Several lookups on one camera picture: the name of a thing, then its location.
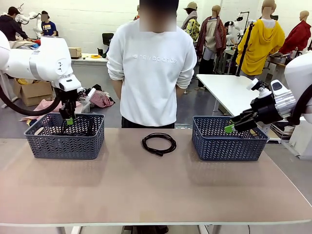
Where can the person's left forearm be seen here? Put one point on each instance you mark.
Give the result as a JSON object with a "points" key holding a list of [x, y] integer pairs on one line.
{"points": [[179, 89]]}

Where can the clear plastic storage bin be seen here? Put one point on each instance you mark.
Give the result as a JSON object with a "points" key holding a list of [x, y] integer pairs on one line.
{"points": [[84, 107]]}

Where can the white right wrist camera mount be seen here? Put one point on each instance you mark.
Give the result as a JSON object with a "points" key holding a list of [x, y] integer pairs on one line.
{"points": [[259, 89]]}

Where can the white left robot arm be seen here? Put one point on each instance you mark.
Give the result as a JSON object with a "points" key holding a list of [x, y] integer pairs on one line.
{"points": [[48, 61]]}

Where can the white workbench table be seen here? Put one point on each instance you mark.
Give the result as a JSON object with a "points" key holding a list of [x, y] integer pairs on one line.
{"points": [[92, 61]]}

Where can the white rectangular table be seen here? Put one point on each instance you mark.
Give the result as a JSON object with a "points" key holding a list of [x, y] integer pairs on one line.
{"points": [[231, 90]]}

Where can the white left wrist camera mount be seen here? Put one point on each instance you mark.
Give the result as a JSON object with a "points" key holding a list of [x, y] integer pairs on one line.
{"points": [[88, 94]]}

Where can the mannequin red jacket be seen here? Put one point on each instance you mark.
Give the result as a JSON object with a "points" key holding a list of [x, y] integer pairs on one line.
{"points": [[298, 36]]}

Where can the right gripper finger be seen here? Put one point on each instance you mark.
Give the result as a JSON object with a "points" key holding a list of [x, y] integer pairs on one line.
{"points": [[240, 126], [243, 115]]}

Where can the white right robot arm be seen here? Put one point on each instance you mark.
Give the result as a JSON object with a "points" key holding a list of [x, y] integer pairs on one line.
{"points": [[299, 70]]}

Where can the white table leg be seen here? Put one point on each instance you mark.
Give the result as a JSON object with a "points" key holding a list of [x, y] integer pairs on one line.
{"points": [[69, 230], [206, 229]]}

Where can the mannequin yellow patterned shirt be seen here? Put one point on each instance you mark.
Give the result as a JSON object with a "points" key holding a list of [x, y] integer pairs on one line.
{"points": [[192, 26]]}

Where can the person in dark top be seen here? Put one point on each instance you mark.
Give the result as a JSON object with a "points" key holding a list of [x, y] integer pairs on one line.
{"points": [[11, 26]]}

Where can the flat cardboard box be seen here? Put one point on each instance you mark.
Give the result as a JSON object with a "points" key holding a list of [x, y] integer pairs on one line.
{"points": [[75, 52]]}

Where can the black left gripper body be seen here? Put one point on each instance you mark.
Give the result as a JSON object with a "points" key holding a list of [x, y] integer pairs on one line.
{"points": [[69, 98]]}

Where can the person blue t-shirt black hat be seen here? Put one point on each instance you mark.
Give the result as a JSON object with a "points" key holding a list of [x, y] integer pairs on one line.
{"points": [[48, 28]]}

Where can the person in white sweatshirt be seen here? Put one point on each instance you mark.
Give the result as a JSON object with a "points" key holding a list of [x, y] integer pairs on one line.
{"points": [[151, 73]]}

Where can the person's right forearm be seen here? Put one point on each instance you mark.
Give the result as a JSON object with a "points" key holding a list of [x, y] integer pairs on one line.
{"points": [[117, 87]]}

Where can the yellow tape roll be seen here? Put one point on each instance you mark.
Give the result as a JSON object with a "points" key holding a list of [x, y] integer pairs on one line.
{"points": [[95, 56]]}

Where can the mannequin brown red shawl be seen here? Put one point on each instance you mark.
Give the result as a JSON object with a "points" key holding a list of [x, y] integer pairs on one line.
{"points": [[211, 36]]}

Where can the red checkered clothes heap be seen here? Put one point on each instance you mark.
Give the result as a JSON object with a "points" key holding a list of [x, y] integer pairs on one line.
{"points": [[102, 97]]}

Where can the small white robot arm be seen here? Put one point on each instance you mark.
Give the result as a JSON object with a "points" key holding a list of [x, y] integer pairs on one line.
{"points": [[236, 28]]}

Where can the blue-grey plastic basket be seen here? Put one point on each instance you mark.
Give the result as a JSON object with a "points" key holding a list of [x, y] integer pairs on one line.
{"points": [[229, 148], [65, 146]]}

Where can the pink checkered cloth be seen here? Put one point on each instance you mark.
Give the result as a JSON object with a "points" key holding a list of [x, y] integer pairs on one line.
{"points": [[46, 107]]}

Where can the open cardboard box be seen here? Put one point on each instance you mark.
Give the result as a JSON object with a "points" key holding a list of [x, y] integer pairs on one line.
{"points": [[34, 92]]}

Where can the black pole stand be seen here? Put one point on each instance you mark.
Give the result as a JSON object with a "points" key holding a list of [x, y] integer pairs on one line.
{"points": [[245, 46]]}

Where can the mannequin in yellow hoodie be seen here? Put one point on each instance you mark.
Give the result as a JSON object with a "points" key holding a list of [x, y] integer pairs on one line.
{"points": [[263, 46]]}

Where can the cluttered wooden desk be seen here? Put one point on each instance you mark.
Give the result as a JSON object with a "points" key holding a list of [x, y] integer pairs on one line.
{"points": [[280, 58]]}

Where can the white pedestal cover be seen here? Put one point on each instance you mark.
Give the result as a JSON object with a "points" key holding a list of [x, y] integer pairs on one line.
{"points": [[301, 141]]}

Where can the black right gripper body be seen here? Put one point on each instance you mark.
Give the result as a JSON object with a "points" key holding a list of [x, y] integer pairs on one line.
{"points": [[265, 109]]}

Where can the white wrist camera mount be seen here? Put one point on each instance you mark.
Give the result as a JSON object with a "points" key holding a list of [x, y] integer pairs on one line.
{"points": [[259, 89], [88, 94]]}

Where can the colourful pile of clothes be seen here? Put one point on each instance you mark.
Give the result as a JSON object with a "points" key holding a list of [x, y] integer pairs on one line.
{"points": [[24, 44]]}

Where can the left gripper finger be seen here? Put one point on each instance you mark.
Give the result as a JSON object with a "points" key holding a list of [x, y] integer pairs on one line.
{"points": [[71, 117], [64, 113]]}

